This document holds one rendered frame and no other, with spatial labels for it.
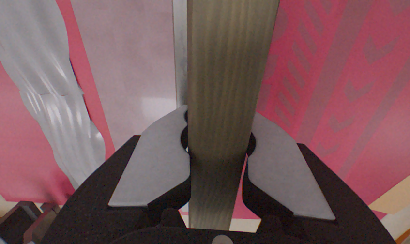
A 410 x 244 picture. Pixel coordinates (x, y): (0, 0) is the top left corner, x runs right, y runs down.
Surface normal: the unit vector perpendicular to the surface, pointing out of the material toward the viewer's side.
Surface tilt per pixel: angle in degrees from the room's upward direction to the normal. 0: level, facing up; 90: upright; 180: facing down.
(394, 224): 0
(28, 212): 0
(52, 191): 0
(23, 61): 33
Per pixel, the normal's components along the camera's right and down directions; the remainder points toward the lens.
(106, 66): -0.05, 0.50
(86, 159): 0.42, 0.48
